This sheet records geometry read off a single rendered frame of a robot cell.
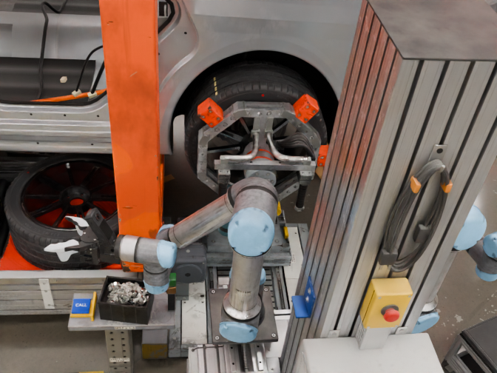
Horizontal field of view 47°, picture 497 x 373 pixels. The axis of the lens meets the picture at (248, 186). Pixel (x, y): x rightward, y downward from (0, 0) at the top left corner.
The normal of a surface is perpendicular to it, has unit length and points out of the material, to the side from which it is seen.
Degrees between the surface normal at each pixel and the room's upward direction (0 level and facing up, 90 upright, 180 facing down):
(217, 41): 90
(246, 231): 83
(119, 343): 90
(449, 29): 0
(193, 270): 90
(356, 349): 0
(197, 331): 0
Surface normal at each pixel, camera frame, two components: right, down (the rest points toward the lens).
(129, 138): 0.08, 0.67
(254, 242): -0.12, 0.55
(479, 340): 0.09, -0.74
